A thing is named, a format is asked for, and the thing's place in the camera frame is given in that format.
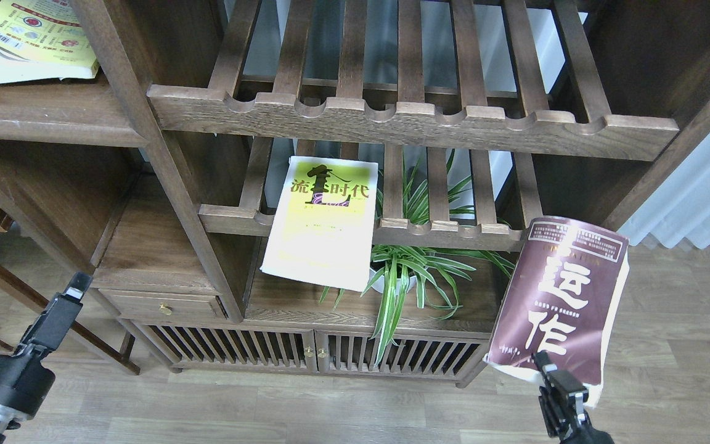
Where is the yellow white book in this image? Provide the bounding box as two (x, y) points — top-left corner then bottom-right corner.
(260, 155), (378, 292)

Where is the green spider plant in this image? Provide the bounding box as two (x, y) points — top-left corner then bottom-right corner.
(320, 148), (516, 366)

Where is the maroon thick book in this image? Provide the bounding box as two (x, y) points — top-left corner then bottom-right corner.
(484, 216), (629, 408)

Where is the green blue illustrated book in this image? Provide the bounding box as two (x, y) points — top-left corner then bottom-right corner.
(0, 1), (99, 84)

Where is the slatted cabinet door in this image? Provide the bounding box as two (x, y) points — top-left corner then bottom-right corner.
(135, 321), (318, 374)
(314, 331), (489, 383)

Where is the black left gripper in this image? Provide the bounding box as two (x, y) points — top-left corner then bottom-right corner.
(0, 272), (93, 443)

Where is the white curtain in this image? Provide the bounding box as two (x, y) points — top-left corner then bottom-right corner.
(619, 133), (710, 249)

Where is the dark wooden bookshelf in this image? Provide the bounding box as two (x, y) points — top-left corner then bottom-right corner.
(0, 1), (710, 371)

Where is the right slatted cabinet door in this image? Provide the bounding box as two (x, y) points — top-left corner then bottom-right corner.
(314, 331), (489, 383)

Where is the left slatted cabinet door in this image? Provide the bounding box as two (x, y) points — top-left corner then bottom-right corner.
(135, 321), (318, 374)

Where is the white plant pot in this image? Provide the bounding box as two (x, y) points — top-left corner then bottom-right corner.
(369, 269), (417, 294)

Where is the wooden drawer brass knob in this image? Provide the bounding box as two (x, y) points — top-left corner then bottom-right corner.
(100, 289), (226, 320)

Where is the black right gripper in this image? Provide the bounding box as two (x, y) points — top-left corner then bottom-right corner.
(532, 351), (614, 444)

